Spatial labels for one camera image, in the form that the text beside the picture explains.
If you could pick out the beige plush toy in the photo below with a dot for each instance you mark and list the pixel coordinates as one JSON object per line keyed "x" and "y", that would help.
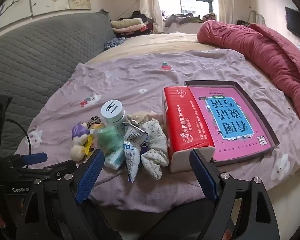
{"x": 140, "y": 117}

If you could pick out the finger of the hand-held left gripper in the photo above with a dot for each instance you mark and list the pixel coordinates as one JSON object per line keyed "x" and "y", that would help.
{"x": 35, "y": 158}

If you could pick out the black wall television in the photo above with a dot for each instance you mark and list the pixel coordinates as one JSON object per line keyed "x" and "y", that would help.
{"x": 297, "y": 25}

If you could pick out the grey clothes heap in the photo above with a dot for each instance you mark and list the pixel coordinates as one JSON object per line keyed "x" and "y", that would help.
{"x": 187, "y": 18}

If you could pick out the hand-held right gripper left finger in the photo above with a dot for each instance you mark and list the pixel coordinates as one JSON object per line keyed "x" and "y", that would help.
{"x": 88, "y": 177}

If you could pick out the purple plush toy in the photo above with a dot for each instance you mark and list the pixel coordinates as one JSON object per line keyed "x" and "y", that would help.
{"x": 78, "y": 132}

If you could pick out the pink duvet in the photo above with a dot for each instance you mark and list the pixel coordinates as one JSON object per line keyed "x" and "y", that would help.
{"x": 252, "y": 50}

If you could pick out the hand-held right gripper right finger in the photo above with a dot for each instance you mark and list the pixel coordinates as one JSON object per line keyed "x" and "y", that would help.
{"x": 202, "y": 177}

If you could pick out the dark floral cloth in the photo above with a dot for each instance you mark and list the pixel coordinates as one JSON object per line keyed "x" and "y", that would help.
{"x": 113, "y": 42}

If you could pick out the pile of folded clothes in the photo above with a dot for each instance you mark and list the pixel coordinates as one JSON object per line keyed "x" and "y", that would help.
{"x": 128, "y": 25}

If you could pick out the green tissue pack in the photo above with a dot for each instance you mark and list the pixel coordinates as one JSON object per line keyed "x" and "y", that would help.
{"x": 113, "y": 157}

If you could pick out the red tissue pack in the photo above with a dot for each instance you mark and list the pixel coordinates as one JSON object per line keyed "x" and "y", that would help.
{"x": 187, "y": 125}

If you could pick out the leopard print scrunchie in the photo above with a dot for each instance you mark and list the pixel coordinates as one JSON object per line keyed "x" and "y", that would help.
{"x": 93, "y": 121}

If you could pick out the floral fabric scrunchie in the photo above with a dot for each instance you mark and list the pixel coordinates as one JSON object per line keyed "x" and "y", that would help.
{"x": 153, "y": 147}

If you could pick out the green puff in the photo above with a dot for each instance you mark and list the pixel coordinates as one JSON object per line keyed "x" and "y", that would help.
{"x": 107, "y": 135}

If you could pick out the dark shallow cardboard box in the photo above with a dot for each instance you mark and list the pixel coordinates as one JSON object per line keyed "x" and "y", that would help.
{"x": 256, "y": 116}

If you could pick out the cream curtain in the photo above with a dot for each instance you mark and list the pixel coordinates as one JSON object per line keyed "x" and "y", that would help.
{"x": 222, "y": 0}
{"x": 150, "y": 5}

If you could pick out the beige bed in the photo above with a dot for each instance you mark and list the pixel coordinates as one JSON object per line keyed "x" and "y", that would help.
{"x": 160, "y": 42}

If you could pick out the pink book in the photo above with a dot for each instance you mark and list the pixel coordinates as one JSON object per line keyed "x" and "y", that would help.
{"x": 227, "y": 120}

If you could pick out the white jar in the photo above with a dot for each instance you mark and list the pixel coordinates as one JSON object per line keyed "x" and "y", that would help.
{"x": 112, "y": 112}

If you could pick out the grey quilted sofa back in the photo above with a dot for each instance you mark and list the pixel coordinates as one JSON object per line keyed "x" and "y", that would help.
{"x": 40, "y": 55}

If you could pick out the white blue snack packet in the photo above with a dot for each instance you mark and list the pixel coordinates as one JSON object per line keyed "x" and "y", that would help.
{"x": 132, "y": 150}

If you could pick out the lilac printed blanket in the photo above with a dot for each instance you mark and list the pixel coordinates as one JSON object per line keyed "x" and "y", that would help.
{"x": 140, "y": 80}

